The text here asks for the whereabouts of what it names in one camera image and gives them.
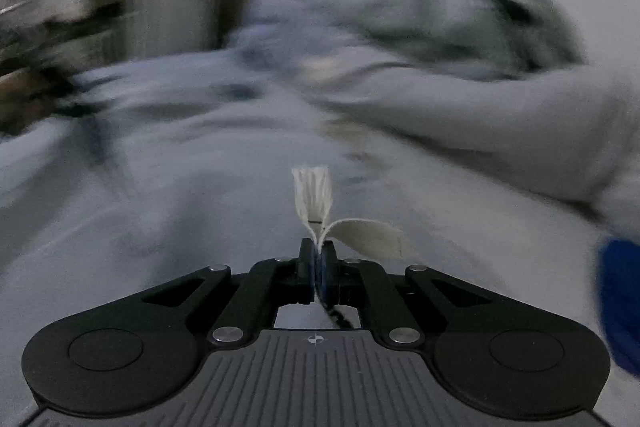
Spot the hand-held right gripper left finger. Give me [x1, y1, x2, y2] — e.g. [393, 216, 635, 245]
[130, 238, 317, 349]

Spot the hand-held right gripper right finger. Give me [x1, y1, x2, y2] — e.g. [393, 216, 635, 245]
[315, 243, 501, 349]

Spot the beige garment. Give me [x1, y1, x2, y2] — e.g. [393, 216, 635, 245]
[291, 165, 407, 258]

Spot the printed light blue bed sheet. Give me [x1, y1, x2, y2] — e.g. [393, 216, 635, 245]
[0, 52, 640, 358]

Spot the white grey sweatshirt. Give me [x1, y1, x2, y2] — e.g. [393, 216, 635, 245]
[225, 0, 640, 218]

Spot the white radiator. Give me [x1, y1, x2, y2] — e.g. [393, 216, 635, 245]
[122, 0, 221, 58]

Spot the grey-green patterned blanket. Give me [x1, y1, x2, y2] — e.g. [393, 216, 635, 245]
[360, 0, 586, 80]

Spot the royal blue cloth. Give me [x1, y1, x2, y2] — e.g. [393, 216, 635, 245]
[597, 237, 640, 380]

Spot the dark wooden bedside shelf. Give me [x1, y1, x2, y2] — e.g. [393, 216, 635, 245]
[0, 0, 126, 132]

